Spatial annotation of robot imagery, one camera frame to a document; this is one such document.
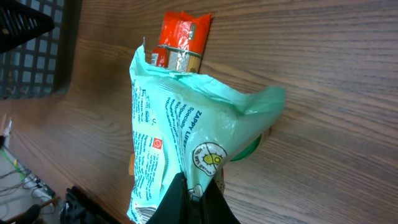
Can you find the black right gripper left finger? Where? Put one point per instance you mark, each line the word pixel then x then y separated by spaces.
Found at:
pixel 173 207

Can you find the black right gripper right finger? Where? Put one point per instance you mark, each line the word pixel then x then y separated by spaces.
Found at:
pixel 214 208

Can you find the green lidded jar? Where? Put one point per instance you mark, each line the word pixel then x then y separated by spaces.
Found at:
pixel 256 144

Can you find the orange Kleenex tissue pack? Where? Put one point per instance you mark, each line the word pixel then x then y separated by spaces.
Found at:
pixel 131 165

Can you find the teal tissue pack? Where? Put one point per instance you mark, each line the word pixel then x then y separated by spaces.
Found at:
pixel 190 124

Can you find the orange spaghetti packet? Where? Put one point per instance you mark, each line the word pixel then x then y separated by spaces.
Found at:
pixel 182 42

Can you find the grey plastic mesh basket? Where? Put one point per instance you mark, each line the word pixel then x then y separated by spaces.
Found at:
pixel 38 39

